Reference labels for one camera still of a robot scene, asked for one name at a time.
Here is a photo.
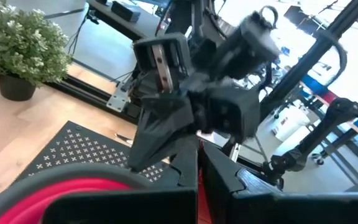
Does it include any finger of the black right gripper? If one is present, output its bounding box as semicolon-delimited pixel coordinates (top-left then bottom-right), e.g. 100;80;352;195
127;93;198;172

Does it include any black perforated metal riser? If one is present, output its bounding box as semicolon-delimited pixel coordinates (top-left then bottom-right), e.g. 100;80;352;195
14;120;170;184

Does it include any white floor box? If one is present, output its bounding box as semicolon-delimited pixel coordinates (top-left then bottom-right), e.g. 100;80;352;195
271;105;311;143

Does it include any grey desk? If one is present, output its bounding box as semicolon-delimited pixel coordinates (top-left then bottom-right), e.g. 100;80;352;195
87;0;170;43

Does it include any red colander with grey rim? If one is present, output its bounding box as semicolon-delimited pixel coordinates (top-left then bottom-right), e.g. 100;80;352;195
0;163;155;224

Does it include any green plant in black pot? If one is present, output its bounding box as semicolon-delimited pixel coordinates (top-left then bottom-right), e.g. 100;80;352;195
0;0;73;102

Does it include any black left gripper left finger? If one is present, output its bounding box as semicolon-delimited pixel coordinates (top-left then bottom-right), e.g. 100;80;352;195
42;136;199;224

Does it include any black camera stand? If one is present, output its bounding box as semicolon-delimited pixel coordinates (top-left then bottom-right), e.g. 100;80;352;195
259;0;358;122

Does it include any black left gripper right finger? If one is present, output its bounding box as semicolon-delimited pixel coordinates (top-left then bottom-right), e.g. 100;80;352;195
201;141;358;224

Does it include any small black box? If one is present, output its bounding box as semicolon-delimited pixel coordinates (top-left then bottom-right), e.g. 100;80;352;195
110;0;142;23

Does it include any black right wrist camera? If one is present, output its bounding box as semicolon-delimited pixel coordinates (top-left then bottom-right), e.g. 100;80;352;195
197;85;262;142

